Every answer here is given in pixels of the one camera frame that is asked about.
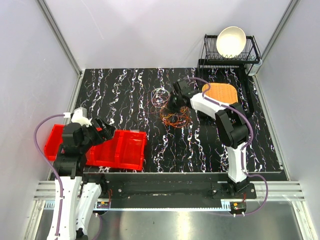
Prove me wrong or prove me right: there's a white bowl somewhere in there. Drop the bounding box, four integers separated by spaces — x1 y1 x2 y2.
216 26 247 58

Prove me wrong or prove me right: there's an orange woven mat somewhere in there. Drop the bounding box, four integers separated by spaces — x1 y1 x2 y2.
201 82 238 105

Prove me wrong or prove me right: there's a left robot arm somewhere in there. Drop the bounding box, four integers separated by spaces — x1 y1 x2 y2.
47 117 116 240

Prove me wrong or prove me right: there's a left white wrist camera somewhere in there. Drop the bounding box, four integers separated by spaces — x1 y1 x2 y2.
63 107 92 127

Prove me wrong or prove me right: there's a dark red thin cable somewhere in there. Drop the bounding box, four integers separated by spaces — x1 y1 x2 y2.
132 91 163 121

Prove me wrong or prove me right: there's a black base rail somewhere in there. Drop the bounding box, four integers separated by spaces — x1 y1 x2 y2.
84 172 257 200

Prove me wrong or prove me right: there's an orange cable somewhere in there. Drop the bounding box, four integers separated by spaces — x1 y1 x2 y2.
159 106 192 129

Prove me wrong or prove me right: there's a black square tray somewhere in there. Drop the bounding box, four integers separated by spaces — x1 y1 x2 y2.
201 73 255 118

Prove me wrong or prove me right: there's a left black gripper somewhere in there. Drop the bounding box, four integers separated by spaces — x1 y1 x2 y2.
79 116 116 152

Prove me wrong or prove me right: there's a red divided plastic bin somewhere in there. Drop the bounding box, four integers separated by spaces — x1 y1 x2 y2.
43 124 147 171

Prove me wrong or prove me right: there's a white pink cable coil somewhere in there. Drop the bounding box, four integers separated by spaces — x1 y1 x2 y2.
151 87 172 107

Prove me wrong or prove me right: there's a white cup on rack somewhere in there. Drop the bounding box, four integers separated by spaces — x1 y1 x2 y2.
246 59 263 77

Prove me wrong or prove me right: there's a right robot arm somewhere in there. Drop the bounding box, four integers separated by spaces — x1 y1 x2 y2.
166 79 253 199

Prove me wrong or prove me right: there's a black wire dish rack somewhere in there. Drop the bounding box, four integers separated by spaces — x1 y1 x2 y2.
197 34 261 76

